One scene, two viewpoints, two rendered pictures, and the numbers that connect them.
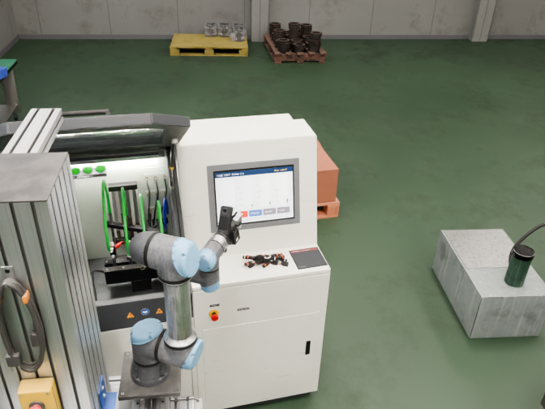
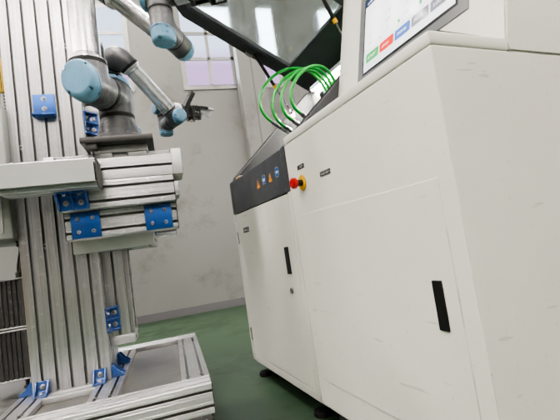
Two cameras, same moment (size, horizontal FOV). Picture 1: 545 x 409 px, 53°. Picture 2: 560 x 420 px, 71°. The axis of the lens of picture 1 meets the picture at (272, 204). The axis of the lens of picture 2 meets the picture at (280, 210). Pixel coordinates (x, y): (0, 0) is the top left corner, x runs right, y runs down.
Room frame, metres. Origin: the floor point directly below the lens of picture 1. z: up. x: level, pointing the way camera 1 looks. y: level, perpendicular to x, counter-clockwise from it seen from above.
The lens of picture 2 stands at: (1.75, -0.98, 0.62)
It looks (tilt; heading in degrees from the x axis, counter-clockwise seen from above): 5 degrees up; 82
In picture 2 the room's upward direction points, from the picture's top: 8 degrees counter-clockwise
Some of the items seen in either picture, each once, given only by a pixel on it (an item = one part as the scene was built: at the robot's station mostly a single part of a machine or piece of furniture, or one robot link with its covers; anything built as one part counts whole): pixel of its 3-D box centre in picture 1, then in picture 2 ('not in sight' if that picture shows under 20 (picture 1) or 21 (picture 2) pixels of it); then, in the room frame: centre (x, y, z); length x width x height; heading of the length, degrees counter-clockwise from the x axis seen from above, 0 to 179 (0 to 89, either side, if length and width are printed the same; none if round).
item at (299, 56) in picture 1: (293, 37); not in sight; (9.50, -0.26, 0.25); 1.31 x 0.91 x 0.49; 8
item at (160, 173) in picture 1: (156, 194); not in sight; (2.46, 0.61, 1.20); 0.13 x 0.03 x 0.31; 106
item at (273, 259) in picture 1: (265, 259); not in sight; (2.20, 0.03, 1.01); 0.23 x 0.11 x 0.06; 106
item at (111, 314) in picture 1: (118, 313); (258, 186); (1.92, 0.71, 0.87); 0.62 x 0.04 x 0.16; 106
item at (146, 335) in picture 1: (148, 340); (113, 97); (1.43, 0.43, 1.20); 0.13 x 0.12 x 0.14; 72
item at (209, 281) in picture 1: (205, 275); (164, 29); (1.65, 0.25, 1.34); 0.11 x 0.08 x 0.11; 72
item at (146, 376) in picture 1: (149, 362); (118, 130); (1.43, 0.44, 1.09); 0.15 x 0.15 x 0.10
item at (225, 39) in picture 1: (209, 38); not in sight; (9.50, 1.19, 0.18); 1.34 x 0.90 x 0.36; 98
